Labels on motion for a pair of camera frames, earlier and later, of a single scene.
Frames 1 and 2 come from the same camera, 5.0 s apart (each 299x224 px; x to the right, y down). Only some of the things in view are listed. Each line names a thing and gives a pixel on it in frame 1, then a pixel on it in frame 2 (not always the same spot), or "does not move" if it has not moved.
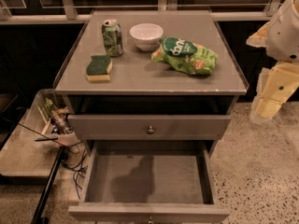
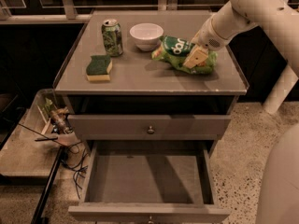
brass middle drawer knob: x=150 y=221 does not move
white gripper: x=284 y=35 → x=206 y=37
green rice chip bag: x=192 y=57 does not move
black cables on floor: x=75 y=160 does not move
